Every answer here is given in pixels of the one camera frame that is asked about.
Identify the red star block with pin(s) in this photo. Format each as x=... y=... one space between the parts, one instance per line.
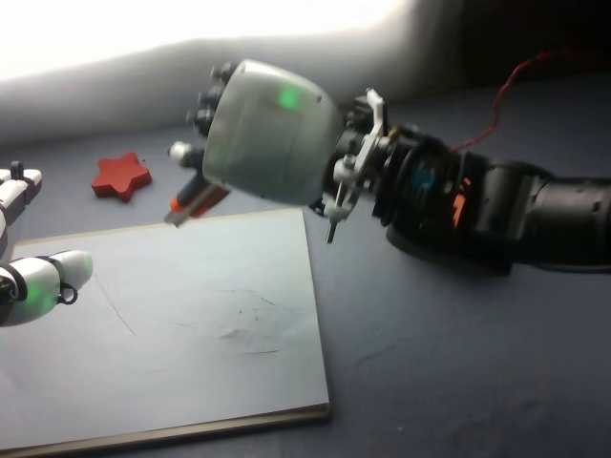
x=119 y=179

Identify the white paper pad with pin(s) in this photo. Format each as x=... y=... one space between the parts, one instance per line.
x=191 y=310

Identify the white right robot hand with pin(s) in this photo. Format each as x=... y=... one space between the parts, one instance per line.
x=272 y=138

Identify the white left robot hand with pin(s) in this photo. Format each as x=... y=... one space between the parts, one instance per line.
x=43 y=286

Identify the grey table cloth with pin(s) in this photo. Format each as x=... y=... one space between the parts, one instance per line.
x=429 y=358

